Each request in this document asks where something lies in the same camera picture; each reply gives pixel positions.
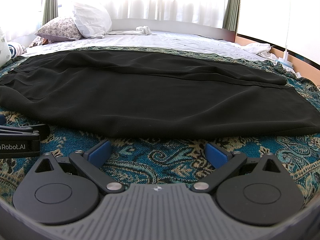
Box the black pants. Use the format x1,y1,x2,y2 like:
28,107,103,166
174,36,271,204
1,50,319,139

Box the teal paisley bedspread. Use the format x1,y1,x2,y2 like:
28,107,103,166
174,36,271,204
0,45,320,203

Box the blue striped cushion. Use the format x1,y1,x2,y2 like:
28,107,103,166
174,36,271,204
8,42,27,59

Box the leaf print folded duvet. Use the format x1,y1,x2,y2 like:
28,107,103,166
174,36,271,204
0,31,11,66

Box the crumpled white cloth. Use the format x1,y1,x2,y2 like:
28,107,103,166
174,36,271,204
242,42,271,57

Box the floral grey pillow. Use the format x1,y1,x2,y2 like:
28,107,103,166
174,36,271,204
35,17,82,42

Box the white bed sheet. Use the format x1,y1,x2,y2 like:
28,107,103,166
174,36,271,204
22,31,277,63

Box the green curtain left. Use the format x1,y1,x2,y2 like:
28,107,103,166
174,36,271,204
42,0,58,25

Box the green curtain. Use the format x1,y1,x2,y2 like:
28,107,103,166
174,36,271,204
42,0,58,25
223,0,240,31

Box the white pillow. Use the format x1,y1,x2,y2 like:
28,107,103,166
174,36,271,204
73,5,112,38

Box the green curtain right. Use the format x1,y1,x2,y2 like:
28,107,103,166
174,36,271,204
223,0,240,31

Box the small white cloth bundle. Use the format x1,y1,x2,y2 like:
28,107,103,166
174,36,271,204
136,25,151,35

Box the wooden bed frame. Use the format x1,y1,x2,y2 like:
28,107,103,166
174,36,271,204
109,18,320,77

